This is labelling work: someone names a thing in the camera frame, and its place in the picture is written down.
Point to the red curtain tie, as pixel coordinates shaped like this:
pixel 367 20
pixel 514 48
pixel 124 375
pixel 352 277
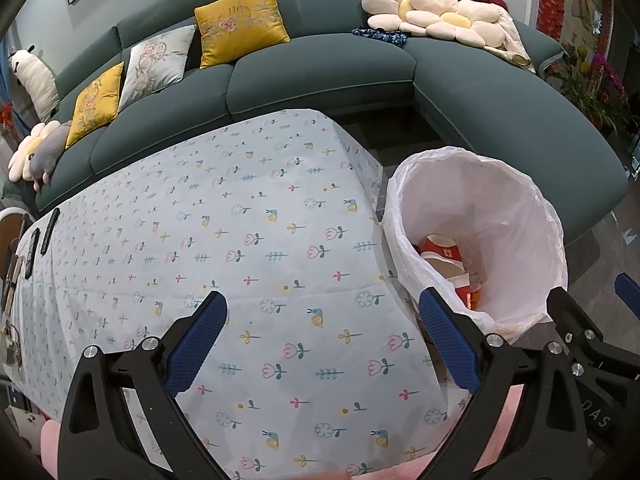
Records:
pixel 6 117

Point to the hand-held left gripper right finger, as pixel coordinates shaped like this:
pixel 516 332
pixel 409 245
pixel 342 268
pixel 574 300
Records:
pixel 450 340

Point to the trash bin white liner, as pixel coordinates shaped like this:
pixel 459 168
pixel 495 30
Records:
pixel 480 200

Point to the light grey embroidered cushion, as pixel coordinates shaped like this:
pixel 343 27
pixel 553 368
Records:
pixel 157 67

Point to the large yellow embroidered cushion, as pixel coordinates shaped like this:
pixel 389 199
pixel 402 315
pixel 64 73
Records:
pixel 240 25

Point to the pink fleece blanket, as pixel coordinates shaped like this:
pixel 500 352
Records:
pixel 505 440

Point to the small yellow embroidered cushion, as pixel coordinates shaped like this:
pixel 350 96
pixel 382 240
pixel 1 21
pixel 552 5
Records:
pixel 95 105

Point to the dark green sectional sofa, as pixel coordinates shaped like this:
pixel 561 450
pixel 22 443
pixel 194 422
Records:
pixel 325 75

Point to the grey mouse plush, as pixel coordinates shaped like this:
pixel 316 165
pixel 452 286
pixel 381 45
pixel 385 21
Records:
pixel 47 157

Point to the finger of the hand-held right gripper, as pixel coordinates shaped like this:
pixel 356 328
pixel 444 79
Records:
pixel 595 340
pixel 629 295

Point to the white round side table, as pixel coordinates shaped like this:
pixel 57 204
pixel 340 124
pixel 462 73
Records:
pixel 10 240

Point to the blue curtain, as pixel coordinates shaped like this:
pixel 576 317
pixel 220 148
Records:
pixel 6 80

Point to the blue patterned cloth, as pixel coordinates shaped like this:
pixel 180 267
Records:
pixel 380 35

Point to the large framed painting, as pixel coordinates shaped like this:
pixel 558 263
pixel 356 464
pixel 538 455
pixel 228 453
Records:
pixel 587 0

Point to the dark flat object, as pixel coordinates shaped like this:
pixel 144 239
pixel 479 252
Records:
pixel 12 282

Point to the beige quilted blanket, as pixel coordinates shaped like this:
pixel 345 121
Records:
pixel 515 47

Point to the white panda plush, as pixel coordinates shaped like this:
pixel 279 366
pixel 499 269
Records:
pixel 35 82

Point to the black remote control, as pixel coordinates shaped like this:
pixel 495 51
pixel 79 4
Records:
pixel 31 253
pixel 49 231

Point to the short red white paper cup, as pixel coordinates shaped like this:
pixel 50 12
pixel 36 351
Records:
pixel 440 252

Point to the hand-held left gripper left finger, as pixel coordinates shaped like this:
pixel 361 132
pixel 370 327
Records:
pixel 195 345

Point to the cream flower cushion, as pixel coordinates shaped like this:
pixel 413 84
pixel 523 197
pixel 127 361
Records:
pixel 385 2
pixel 460 20

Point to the potted flowering plant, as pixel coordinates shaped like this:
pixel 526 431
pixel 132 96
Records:
pixel 595 90

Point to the orange plastic bag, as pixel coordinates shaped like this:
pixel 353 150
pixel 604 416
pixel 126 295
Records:
pixel 476 300

